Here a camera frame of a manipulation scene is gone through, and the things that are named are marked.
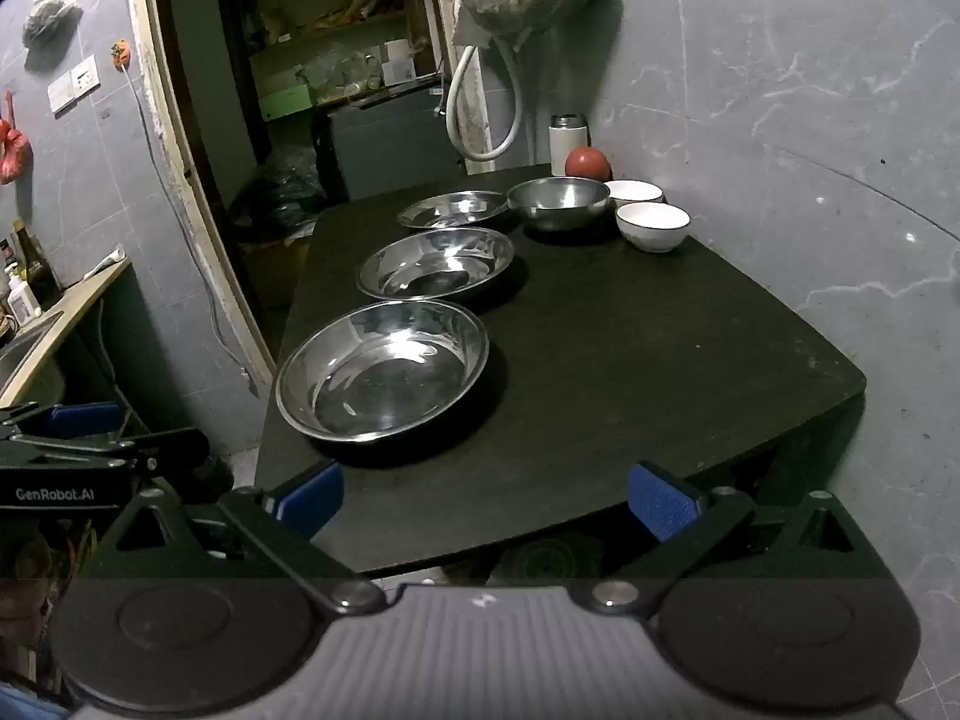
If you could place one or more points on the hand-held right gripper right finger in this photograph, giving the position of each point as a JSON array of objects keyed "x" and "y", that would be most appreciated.
[{"x": 660, "y": 502}]

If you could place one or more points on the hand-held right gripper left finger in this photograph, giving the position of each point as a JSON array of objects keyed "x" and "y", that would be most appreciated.
[{"x": 311, "y": 499}]

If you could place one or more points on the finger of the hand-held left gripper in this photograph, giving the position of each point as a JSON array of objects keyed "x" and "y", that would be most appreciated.
[
  {"x": 169, "y": 446},
  {"x": 86, "y": 418}
]

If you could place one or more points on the large steel plate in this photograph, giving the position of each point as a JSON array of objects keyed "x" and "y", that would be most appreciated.
[{"x": 375, "y": 382}]

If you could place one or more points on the medium steel plate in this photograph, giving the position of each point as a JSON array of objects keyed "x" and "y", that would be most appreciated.
[{"x": 435, "y": 262}]

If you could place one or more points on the white ceramic bowl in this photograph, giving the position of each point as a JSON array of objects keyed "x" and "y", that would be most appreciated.
[
  {"x": 634, "y": 191},
  {"x": 652, "y": 229}
]

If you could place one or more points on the deep steel bowl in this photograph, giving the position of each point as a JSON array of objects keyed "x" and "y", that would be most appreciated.
[{"x": 559, "y": 206}]

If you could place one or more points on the small steel plate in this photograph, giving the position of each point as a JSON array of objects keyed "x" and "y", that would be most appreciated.
[{"x": 450, "y": 210}]

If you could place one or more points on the wooden counter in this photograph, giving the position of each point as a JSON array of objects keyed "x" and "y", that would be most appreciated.
[{"x": 75, "y": 307}]

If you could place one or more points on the dark round patterned object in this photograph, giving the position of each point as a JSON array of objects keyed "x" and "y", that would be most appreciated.
[{"x": 551, "y": 559}]

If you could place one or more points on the white plastic bottle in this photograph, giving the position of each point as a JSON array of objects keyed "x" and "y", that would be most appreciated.
[{"x": 22, "y": 304}]

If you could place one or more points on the white tube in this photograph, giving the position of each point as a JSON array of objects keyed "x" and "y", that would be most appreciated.
[{"x": 103, "y": 262}]

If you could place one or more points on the dark glass bottle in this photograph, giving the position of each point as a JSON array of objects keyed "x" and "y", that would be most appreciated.
[{"x": 34, "y": 270}]

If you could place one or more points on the black plastic bag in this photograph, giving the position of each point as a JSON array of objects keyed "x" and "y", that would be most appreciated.
[{"x": 277, "y": 195}]

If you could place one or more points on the red plastic bag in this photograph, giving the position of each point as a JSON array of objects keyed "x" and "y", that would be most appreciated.
[{"x": 13, "y": 154}]

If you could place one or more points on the red tomato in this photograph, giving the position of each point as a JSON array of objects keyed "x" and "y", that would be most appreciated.
[{"x": 587, "y": 163}]

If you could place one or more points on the dark grey cabinet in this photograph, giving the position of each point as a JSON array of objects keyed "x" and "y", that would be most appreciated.
[{"x": 390, "y": 142}]

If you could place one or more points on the green box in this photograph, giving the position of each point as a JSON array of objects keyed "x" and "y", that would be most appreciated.
[{"x": 289, "y": 101}]

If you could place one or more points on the white thermos bottle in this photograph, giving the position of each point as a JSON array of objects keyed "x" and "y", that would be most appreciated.
[{"x": 564, "y": 142}]

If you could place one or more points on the grey plastic bag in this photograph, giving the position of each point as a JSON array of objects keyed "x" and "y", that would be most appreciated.
[{"x": 49, "y": 15}]

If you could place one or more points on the white box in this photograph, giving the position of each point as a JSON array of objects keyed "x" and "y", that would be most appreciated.
[{"x": 399, "y": 64}]

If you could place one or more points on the wooden shelf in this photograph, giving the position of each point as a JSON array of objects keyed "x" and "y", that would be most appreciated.
[{"x": 330, "y": 22}]

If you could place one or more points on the pale door frame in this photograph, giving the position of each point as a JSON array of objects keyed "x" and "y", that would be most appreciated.
[{"x": 187, "y": 195}]

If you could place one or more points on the white wall socket plate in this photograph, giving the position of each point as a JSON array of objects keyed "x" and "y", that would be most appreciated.
[
  {"x": 60, "y": 97},
  {"x": 85, "y": 76}
]

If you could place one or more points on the orange wall hook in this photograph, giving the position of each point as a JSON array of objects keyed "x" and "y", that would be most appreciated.
[{"x": 121, "y": 55}]

